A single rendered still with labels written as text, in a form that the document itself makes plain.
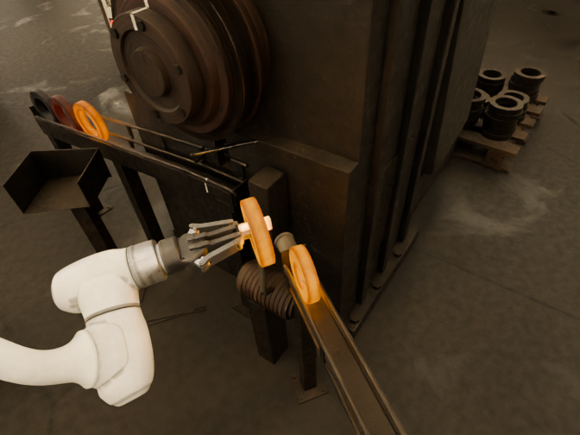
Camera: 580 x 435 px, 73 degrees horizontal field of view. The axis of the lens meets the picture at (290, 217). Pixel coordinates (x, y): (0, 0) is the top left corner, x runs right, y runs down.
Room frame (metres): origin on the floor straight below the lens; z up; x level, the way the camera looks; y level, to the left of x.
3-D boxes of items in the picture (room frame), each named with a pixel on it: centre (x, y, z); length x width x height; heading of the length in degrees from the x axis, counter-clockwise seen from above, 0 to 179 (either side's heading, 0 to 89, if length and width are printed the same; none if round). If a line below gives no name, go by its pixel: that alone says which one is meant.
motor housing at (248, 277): (0.76, 0.08, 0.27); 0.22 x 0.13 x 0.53; 52
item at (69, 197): (1.18, 0.83, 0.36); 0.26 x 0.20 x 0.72; 87
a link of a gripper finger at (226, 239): (0.56, 0.16, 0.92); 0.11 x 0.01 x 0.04; 106
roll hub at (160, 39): (0.99, 0.31, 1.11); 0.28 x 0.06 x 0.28; 52
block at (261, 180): (0.93, 0.06, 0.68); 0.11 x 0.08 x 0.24; 142
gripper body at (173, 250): (0.55, 0.23, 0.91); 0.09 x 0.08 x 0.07; 107
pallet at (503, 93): (2.49, -1.12, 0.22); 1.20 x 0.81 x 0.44; 50
